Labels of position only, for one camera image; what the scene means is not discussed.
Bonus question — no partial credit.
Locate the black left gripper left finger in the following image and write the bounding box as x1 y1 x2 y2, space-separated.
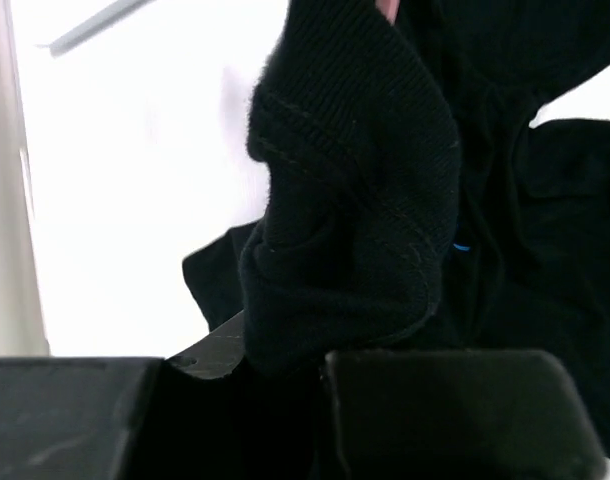
0 316 244 479

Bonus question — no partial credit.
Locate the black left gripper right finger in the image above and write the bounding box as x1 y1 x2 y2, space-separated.
319 350 607 479

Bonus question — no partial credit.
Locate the black t shirt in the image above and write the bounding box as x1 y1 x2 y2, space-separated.
182 1 610 458

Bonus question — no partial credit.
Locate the aluminium rail on table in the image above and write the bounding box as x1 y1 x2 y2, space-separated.
36 0 152 58

